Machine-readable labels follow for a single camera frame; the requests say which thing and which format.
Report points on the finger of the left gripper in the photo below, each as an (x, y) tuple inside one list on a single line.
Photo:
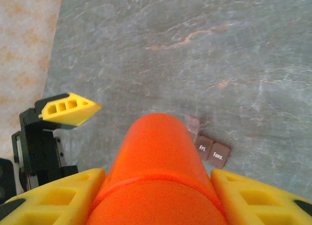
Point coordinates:
[(73, 110)]

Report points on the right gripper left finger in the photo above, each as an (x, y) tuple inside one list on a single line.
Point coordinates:
[(48, 200)]

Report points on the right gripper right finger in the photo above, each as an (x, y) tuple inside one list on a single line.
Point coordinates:
[(256, 200)]

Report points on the orange pill bottle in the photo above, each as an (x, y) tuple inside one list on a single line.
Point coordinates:
[(156, 161)]

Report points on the small brown block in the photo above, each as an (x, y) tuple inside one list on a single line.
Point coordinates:
[(214, 154)]

